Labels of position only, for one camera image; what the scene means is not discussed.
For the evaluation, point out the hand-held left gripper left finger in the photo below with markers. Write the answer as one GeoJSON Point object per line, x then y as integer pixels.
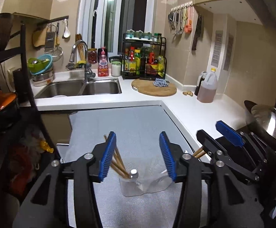
{"type": "Point", "coordinates": [107, 156]}

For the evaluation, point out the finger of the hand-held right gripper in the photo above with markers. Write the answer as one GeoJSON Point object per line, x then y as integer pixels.
{"type": "Point", "coordinates": [206, 141]}
{"type": "Point", "coordinates": [229, 133]}

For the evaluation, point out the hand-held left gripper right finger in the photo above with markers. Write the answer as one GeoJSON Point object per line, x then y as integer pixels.
{"type": "Point", "coordinates": [168, 156]}

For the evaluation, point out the brown wooden chopstick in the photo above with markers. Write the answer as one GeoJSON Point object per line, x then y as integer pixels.
{"type": "Point", "coordinates": [201, 155]}
{"type": "Point", "coordinates": [198, 152]}

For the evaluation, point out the bunch of wooden chopsticks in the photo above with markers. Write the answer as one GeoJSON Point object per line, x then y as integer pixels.
{"type": "Point", "coordinates": [120, 165]}

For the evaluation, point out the clear plastic container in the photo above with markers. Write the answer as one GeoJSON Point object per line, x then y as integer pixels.
{"type": "Point", "coordinates": [149, 185]}

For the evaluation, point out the steel wok lid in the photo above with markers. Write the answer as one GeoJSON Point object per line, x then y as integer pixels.
{"type": "Point", "coordinates": [268, 121]}

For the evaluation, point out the grey woven mat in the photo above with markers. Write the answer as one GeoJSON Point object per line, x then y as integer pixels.
{"type": "Point", "coordinates": [138, 123]}

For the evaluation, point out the yellow capped oil jug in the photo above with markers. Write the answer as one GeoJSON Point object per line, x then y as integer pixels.
{"type": "Point", "coordinates": [206, 90]}

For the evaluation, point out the ginger pieces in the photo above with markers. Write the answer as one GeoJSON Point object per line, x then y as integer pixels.
{"type": "Point", "coordinates": [187, 93]}

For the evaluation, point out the dark sauce bottle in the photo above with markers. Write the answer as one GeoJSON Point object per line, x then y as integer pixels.
{"type": "Point", "coordinates": [198, 85]}

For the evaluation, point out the steel double sink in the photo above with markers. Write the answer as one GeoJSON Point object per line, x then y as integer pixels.
{"type": "Point", "coordinates": [99, 87]}

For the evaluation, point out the round wooden cutting board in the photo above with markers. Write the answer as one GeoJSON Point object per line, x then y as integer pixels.
{"type": "Point", "coordinates": [147, 89]}

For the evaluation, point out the blue checked cloth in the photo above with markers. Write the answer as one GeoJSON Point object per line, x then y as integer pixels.
{"type": "Point", "coordinates": [160, 82]}

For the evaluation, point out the red plastic bag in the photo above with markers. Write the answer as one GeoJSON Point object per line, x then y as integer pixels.
{"type": "Point", "coordinates": [21, 166]}

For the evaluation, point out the white jar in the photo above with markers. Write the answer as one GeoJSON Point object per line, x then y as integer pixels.
{"type": "Point", "coordinates": [116, 70]}

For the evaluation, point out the steel kitchen faucet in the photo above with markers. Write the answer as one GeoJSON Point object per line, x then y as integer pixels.
{"type": "Point", "coordinates": [88, 71]}

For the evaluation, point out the pink dish soap bottle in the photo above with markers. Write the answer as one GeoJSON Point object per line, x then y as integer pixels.
{"type": "Point", "coordinates": [103, 64]}

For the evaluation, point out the row of sauce bottles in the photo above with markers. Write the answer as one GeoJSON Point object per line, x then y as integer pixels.
{"type": "Point", "coordinates": [152, 61]}

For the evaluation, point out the sink sponge rack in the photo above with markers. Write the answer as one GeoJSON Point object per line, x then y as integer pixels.
{"type": "Point", "coordinates": [73, 66]}

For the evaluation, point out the red filled glass jar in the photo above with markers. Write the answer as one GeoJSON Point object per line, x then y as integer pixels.
{"type": "Point", "coordinates": [92, 57]}

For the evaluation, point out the hanging cleaver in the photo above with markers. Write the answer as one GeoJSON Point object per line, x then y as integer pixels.
{"type": "Point", "coordinates": [196, 35]}

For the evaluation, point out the blue colander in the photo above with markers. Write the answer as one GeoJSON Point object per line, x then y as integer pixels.
{"type": "Point", "coordinates": [48, 63]}

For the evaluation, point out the black cylinder container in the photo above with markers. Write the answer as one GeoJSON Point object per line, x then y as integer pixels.
{"type": "Point", "coordinates": [21, 85]}

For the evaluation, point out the row of hanging kitchen tools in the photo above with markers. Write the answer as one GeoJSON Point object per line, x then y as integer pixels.
{"type": "Point", "coordinates": [187, 26]}

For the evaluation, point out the green colander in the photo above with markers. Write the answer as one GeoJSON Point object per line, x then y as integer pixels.
{"type": "Point", "coordinates": [33, 67]}

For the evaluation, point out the hanging mesh strainer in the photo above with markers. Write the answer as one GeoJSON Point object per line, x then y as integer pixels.
{"type": "Point", "coordinates": [57, 51]}

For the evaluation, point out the orange lidded black pot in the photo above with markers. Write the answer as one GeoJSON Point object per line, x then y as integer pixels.
{"type": "Point", "coordinates": [0, 99]}

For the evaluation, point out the row of spice jars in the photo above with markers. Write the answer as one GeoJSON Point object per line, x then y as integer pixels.
{"type": "Point", "coordinates": [140, 34]}

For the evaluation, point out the hanging steel grater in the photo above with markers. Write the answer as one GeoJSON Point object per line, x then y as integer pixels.
{"type": "Point", "coordinates": [50, 40]}

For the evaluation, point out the hanging white ladle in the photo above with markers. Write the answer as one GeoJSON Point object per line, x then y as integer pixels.
{"type": "Point", "coordinates": [66, 32]}

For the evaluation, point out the black storage rack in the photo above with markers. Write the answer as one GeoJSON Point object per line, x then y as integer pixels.
{"type": "Point", "coordinates": [25, 52]}

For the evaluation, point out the range hood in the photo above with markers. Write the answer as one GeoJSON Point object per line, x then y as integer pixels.
{"type": "Point", "coordinates": [266, 4]}

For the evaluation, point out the hanging wooden board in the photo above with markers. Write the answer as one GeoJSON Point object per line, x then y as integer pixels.
{"type": "Point", "coordinates": [38, 38]}

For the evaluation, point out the kitchen window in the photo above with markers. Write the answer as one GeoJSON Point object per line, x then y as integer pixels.
{"type": "Point", "coordinates": [128, 9]}

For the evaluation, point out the white wall vent grille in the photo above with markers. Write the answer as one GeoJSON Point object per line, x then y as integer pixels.
{"type": "Point", "coordinates": [217, 48]}

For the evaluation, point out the wall shelf with hooks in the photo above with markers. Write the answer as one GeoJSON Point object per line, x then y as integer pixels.
{"type": "Point", "coordinates": [52, 20]}

